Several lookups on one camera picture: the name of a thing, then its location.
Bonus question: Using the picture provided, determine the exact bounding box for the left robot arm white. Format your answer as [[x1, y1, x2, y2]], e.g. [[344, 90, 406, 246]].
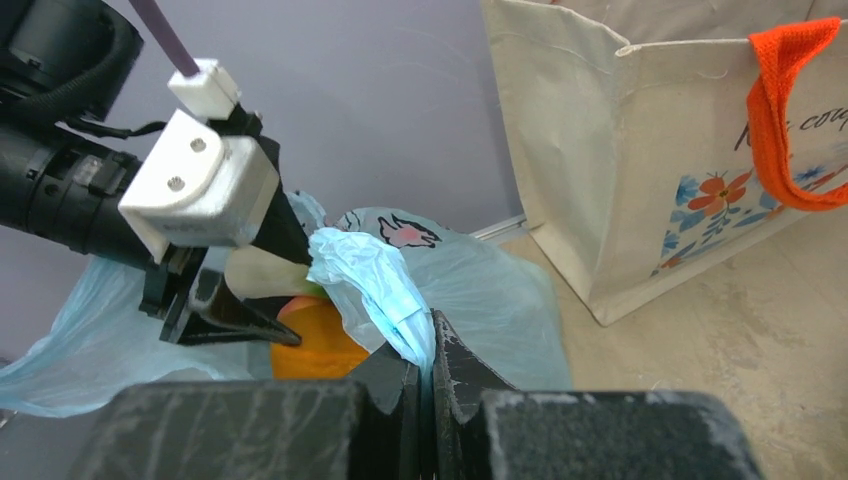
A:
[[1, 1, 301, 346]]

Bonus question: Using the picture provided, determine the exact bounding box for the light blue plastic grocery bag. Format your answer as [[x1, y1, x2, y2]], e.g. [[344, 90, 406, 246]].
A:
[[1, 193, 571, 417]]

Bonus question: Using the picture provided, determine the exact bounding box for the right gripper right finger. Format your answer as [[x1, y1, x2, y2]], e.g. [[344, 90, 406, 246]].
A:
[[433, 311, 765, 479]]

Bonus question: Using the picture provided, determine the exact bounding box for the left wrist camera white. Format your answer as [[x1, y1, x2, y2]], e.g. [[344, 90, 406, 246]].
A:
[[118, 110, 280, 263]]

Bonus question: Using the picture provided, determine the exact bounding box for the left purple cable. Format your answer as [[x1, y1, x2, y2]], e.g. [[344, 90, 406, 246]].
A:
[[129, 0, 241, 122]]

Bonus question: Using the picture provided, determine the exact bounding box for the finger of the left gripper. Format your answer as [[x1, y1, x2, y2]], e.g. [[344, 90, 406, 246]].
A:
[[162, 268, 302, 346], [231, 105, 312, 266]]

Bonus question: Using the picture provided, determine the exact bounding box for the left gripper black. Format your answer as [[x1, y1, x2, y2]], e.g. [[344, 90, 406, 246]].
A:
[[1, 122, 205, 325]]

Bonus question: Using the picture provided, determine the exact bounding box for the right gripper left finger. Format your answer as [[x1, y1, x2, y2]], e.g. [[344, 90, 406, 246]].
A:
[[69, 345, 422, 479]]

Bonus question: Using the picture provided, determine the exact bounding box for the beige canvas tote bag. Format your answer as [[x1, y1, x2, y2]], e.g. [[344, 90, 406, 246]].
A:
[[482, 1, 847, 326]]

